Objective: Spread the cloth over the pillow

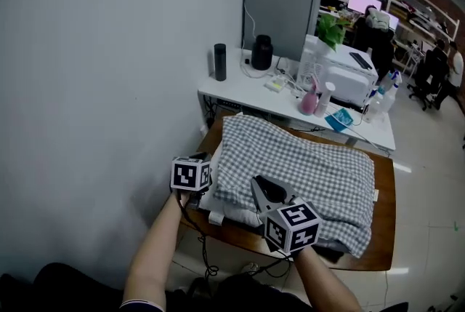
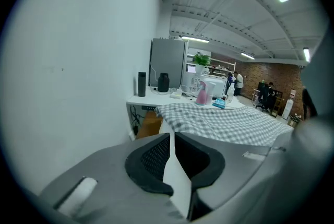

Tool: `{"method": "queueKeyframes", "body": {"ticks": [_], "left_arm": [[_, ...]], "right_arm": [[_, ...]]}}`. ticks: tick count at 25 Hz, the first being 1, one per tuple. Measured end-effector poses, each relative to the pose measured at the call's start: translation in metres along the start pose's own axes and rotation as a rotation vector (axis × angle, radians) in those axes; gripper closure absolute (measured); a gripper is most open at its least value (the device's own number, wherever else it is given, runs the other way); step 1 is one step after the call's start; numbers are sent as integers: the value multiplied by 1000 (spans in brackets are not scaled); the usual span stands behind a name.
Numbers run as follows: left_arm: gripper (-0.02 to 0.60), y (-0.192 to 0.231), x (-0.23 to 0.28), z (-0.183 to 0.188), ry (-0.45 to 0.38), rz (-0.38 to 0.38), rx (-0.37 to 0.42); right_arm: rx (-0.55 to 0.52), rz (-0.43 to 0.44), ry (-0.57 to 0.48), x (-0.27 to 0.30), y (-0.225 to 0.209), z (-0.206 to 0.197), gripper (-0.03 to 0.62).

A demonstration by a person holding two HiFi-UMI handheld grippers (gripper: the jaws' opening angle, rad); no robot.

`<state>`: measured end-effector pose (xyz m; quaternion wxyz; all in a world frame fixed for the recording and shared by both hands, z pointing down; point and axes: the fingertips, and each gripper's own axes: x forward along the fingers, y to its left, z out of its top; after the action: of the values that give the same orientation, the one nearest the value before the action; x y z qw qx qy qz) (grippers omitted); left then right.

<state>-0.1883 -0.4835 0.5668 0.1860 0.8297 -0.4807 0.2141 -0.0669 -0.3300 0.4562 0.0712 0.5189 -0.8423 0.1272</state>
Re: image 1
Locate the person's navy shirt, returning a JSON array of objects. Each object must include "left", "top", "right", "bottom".
[{"left": 118, "top": 273, "right": 304, "bottom": 312}]

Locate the clear water bottle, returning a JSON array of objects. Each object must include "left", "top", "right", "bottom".
[{"left": 364, "top": 91, "right": 383, "bottom": 123}]

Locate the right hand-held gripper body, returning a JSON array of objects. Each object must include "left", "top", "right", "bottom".
[{"left": 258, "top": 193, "right": 323, "bottom": 256}]

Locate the bundle of black cables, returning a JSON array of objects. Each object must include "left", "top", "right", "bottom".
[{"left": 201, "top": 95, "right": 243, "bottom": 124}]

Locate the person's left forearm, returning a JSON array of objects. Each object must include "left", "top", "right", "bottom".
[{"left": 122, "top": 189, "right": 193, "bottom": 308}]

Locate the person's right forearm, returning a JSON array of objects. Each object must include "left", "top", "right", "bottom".
[{"left": 291, "top": 246, "right": 365, "bottom": 312}]

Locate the grey cabinet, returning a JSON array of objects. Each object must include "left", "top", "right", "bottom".
[{"left": 242, "top": 0, "right": 326, "bottom": 63}]

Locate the light grey garment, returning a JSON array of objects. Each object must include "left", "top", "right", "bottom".
[{"left": 365, "top": 8, "right": 392, "bottom": 30}]

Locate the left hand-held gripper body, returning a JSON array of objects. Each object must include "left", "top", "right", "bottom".
[{"left": 169, "top": 151, "right": 214, "bottom": 210}]

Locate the dark brown jar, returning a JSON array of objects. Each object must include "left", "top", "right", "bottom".
[{"left": 250, "top": 34, "right": 275, "bottom": 71}]

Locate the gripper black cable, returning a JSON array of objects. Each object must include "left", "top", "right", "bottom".
[
  {"left": 177, "top": 193, "right": 221, "bottom": 279},
  {"left": 250, "top": 252, "right": 295, "bottom": 279}
]

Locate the pink spray bottle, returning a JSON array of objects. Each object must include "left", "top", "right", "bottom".
[{"left": 299, "top": 75, "right": 321, "bottom": 116}]

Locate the white power strip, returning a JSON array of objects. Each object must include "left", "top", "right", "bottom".
[{"left": 264, "top": 74, "right": 288, "bottom": 94}]

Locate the black phone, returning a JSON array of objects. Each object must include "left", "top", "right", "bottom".
[{"left": 349, "top": 52, "right": 375, "bottom": 71}]

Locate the brown wooden table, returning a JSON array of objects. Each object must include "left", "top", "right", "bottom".
[{"left": 177, "top": 109, "right": 397, "bottom": 273}]

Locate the pink lit monitor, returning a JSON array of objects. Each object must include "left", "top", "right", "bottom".
[{"left": 347, "top": 0, "right": 384, "bottom": 14}]

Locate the slim white spray bottle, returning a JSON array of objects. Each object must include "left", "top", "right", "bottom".
[{"left": 313, "top": 81, "right": 336, "bottom": 119}]

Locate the black thermos bottle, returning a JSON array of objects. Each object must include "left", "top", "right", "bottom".
[{"left": 213, "top": 43, "right": 228, "bottom": 82}]

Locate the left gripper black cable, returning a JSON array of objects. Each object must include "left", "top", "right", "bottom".
[{"left": 177, "top": 193, "right": 221, "bottom": 279}]

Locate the white desk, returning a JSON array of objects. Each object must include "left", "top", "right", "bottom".
[{"left": 197, "top": 46, "right": 397, "bottom": 154}]

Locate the clear spray bottle blue trigger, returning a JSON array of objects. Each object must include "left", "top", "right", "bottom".
[{"left": 381, "top": 70, "right": 404, "bottom": 115}]

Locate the white cushion pad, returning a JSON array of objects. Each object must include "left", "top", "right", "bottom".
[{"left": 198, "top": 111, "right": 379, "bottom": 230}]

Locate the green potted plant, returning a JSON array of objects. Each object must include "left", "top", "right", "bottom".
[{"left": 315, "top": 13, "right": 352, "bottom": 52}]

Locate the clear bottle blue cap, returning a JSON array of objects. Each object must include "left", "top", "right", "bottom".
[{"left": 379, "top": 71, "right": 393, "bottom": 93}]

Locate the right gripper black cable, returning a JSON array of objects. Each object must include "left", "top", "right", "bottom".
[{"left": 250, "top": 252, "right": 295, "bottom": 279}]

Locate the white microwave oven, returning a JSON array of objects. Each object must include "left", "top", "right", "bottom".
[{"left": 296, "top": 33, "right": 380, "bottom": 108}]

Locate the white power cable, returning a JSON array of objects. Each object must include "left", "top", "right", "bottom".
[{"left": 238, "top": 4, "right": 279, "bottom": 79}]

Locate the small lit monitor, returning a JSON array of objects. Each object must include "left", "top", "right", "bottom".
[{"left": 384, "top": 12, "right": 400, "bottom": 32}]

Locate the blue packet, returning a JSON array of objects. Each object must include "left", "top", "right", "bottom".
[{"left": 323, "top": 107, "right": 355, "bottom": 134}]

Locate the grey checked cloth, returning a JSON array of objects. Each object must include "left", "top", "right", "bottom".
[{"left": 211, "top": 114, "right": 376, "bottom": 260}]

